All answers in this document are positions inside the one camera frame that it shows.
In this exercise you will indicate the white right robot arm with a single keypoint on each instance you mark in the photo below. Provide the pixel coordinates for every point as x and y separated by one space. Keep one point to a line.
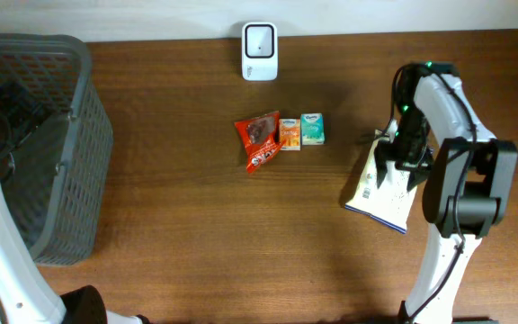
466 171

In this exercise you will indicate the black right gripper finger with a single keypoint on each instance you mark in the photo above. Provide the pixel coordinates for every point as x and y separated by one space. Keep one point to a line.
416 177
382 169

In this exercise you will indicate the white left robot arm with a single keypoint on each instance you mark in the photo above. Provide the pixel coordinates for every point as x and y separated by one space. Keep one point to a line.
26 297

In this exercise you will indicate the teal tissue pack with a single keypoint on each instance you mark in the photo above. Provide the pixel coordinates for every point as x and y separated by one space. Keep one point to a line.
312 129

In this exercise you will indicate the red snack bag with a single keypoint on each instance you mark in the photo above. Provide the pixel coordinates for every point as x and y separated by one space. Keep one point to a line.
259 137

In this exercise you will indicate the orange tissue pack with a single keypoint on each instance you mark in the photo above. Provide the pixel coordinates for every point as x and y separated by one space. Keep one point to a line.
289 134

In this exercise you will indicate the grey plastic mesh basket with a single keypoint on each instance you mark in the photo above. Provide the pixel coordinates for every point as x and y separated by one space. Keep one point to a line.
55 145

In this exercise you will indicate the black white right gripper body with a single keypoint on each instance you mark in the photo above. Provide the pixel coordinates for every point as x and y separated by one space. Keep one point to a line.
409 146

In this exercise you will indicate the beige snack bag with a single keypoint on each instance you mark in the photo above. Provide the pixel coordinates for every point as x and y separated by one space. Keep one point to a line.
390 203

